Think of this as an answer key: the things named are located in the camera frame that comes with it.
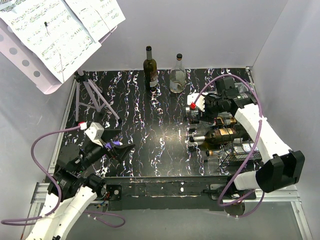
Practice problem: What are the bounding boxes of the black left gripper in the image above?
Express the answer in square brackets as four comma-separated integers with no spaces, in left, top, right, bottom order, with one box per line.
[75,127,135,173]

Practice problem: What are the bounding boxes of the clear bottle black cork cap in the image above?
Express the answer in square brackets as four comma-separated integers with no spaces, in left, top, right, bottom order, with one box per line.
[169,53,186,94]

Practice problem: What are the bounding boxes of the dark brown wine bottle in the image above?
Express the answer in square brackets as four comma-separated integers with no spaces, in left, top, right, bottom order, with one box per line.
[143,46,158,91]

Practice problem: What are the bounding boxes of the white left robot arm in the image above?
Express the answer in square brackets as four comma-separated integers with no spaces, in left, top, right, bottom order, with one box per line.
[27,142,135,240]

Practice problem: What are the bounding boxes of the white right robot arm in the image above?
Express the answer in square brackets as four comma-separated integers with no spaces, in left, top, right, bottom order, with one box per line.
[190,74,305,199]

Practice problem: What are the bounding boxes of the blue clear tall bottle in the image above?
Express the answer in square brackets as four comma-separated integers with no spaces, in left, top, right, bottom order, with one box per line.
[185,106,201,124]

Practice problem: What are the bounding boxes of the green wine bottle silver neck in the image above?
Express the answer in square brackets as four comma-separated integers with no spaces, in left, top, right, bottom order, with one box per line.
[189,127,250,145]

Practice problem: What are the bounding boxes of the purple marker pen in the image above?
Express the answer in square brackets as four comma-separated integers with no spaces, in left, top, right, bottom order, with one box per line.
[104,141,122,150]

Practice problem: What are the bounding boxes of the clear flask black gold label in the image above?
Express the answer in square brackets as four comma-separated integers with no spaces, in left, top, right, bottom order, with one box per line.
[214,116,237,128]

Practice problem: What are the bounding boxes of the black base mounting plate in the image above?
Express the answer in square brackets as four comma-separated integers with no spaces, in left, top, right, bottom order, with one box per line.
[44,176,266,213]

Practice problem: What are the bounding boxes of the small sheet music page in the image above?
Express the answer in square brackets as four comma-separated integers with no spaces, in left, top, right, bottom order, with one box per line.
[66,0,126,42]

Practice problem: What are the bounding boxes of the large sheet music page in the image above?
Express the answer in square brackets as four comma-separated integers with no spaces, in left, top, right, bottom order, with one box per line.
[0,0,101,83]

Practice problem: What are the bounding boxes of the lilac music stand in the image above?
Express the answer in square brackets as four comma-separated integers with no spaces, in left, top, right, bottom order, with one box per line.
[0,20,122,123]

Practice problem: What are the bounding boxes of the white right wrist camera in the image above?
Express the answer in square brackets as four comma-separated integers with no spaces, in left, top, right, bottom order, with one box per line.
[186,93,206,113]

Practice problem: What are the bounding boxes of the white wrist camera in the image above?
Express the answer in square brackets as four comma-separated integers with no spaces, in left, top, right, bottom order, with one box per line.
[186,93,206,113]
[84,122,104,147]

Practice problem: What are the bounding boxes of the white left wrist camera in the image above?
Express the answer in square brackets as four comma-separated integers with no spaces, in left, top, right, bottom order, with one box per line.
[84,122,104,147]

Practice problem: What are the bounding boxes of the purple floor cable loop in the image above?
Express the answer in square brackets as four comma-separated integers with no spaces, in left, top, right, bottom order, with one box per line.
[86,209,128,228]

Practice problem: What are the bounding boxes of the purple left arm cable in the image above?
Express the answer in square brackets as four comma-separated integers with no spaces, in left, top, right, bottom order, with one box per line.
[0,121,87,227]

